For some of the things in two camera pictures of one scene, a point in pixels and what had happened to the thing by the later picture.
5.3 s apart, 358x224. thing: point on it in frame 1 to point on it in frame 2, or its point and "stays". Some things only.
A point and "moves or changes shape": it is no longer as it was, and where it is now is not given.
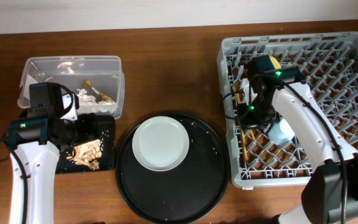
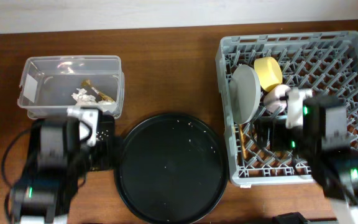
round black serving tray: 189,192 stays
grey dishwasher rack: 339,68 stays
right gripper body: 256,115 to 281,139
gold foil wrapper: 86,83 stays
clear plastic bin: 97,79 stays
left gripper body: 86,129 to 100,155
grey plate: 160,143 moves or changes shape
